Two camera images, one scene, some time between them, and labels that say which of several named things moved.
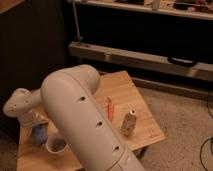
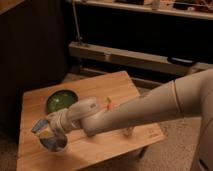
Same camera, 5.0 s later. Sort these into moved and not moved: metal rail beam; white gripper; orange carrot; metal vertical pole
Moved: white gripper
Not moved: metal rail beam; orange carrot; metal vertical pole
